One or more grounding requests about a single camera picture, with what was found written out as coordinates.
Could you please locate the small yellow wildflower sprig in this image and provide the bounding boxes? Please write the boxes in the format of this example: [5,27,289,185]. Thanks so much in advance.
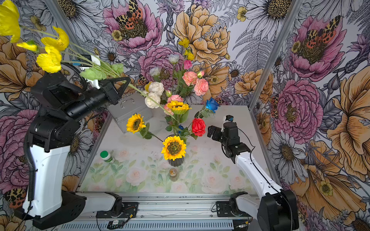
[178,38,195,61]

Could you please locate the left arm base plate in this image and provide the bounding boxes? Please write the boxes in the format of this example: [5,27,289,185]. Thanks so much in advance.
[97,202,139,218]

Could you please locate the pink carnation stem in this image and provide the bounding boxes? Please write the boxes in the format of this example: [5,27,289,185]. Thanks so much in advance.
[164,90,184,115]

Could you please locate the front ribbed glass vase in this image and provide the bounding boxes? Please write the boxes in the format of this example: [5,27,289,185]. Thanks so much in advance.
[168,157,185,167]

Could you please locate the floral table mat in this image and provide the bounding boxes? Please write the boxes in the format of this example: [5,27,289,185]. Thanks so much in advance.
[80,148,256,194]

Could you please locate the upper sunflower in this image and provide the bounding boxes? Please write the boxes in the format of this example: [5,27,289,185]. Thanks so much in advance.
[168,101,191,115]

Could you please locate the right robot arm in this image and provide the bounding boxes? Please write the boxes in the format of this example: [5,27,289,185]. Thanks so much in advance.
[207,121,299,231]

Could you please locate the blue rose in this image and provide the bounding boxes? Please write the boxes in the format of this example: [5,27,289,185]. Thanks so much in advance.
[194,98,219,118]

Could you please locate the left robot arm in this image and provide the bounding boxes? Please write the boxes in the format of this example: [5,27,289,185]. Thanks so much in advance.
[14,73,131,230]

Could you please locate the grey metal case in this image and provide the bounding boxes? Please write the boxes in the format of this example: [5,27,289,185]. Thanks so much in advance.
[108,93,153,133]

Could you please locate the red rose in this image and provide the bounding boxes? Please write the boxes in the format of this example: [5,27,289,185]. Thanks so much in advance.
[189,118,206,140]

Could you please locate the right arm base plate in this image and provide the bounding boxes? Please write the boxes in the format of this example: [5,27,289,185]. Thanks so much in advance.
[215,201,249,218]

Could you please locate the small glass spice jar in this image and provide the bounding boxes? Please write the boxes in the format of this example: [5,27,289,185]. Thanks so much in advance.
[169,168,179,182]

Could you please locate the yellow ranunculus flower stem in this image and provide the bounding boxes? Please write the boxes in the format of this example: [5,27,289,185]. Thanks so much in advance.
[0,0,177,122]

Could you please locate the white rose bunch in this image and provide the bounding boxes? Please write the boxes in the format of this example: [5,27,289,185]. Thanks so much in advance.
[145,67,164,109]

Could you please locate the aluminium rail frame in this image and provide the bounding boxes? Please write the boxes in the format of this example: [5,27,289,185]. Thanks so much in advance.
[49,192,261,231]

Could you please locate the sunflower stem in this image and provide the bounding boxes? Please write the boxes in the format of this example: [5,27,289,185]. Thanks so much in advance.
[126,114,163,142]

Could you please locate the green cap white bottle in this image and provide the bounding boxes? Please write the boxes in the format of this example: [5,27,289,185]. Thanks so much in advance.
[100,151,115,165]

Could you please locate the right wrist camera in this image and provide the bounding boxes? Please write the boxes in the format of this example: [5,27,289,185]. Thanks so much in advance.
[221,115,236,132]

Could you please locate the pink rose bunch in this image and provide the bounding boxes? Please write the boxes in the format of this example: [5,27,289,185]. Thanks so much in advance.
[180,65,209,97]

